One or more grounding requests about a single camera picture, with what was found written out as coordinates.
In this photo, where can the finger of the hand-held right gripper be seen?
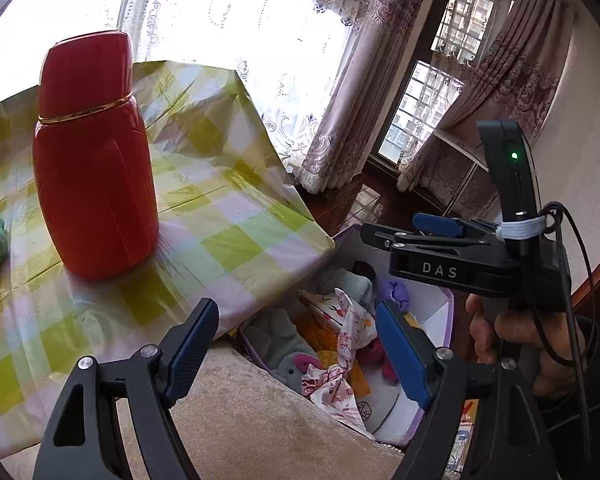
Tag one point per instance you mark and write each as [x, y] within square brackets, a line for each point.
[437, 225]
[380, 235]

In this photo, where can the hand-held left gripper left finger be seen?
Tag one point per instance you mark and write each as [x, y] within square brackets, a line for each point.
[192, 345]

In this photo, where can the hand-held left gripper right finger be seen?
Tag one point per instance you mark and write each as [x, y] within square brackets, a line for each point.
[402, 355]

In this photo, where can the purple-edged white cardboard box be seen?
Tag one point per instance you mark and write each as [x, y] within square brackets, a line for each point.
[437, 310]

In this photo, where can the grey elephant plush toy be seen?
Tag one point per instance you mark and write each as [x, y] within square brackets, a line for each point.
[275, 340]

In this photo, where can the cherry print fabric pouch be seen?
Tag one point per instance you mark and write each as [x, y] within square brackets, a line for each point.
[325, 307]

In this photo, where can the person's right hand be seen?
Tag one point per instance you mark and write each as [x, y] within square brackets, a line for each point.
[485, 330]

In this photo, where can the pink knitted sock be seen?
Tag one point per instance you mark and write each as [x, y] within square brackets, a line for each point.
[380, 352]

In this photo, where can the pink print white cloth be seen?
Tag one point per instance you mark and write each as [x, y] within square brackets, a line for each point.
[352, 332]

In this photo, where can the teal fluffy towel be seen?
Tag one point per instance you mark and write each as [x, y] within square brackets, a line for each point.
[355, 287]

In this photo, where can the purple knitted item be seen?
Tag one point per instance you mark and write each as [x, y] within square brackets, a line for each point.
[392, 292]

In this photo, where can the colourful printed sheet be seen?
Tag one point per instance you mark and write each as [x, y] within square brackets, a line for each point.
[467, 435]

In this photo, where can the beige sofa cushion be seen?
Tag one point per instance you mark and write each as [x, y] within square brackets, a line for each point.
[260, 425]

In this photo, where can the checkered yellow tablecloth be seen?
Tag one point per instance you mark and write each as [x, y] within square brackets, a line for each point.
[220, 200]

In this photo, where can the mauve patterned curtain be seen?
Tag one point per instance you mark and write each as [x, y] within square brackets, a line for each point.
[360, 85]
[510, 70]

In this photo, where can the red thermos flask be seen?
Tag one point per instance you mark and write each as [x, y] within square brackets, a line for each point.
[95, 175]

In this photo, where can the white lace curtain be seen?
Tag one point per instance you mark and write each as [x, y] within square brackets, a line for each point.
[220, 35]

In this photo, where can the dark wooden window frame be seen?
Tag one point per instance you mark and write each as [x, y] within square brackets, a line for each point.
[430, 85]

